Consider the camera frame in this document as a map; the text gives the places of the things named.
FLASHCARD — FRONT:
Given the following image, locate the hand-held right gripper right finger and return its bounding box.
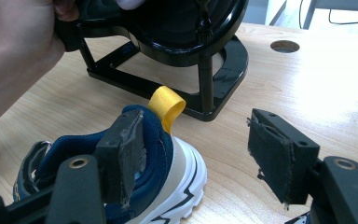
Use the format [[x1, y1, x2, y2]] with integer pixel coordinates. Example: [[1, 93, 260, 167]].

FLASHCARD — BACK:
[[246, 107, 322, 207]]

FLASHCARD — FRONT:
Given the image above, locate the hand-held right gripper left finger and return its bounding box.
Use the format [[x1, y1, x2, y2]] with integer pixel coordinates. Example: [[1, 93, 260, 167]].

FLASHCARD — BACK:
[[93, 108, 147, 209]]

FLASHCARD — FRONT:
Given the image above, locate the navy and white sneaker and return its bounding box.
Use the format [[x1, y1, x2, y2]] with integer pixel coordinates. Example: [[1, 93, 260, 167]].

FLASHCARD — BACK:
[[287, 211, 312, 224], [12, 85, 208, 224]]

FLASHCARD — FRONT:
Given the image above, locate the red and black shoe rack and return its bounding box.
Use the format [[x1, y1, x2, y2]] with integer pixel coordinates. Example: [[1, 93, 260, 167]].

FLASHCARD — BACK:
[[74, 0, 250, 123]]

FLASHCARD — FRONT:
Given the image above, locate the white metal stand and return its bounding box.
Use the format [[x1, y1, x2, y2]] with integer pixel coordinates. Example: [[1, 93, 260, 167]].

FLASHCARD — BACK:
[[302, 0, 321, 31]]

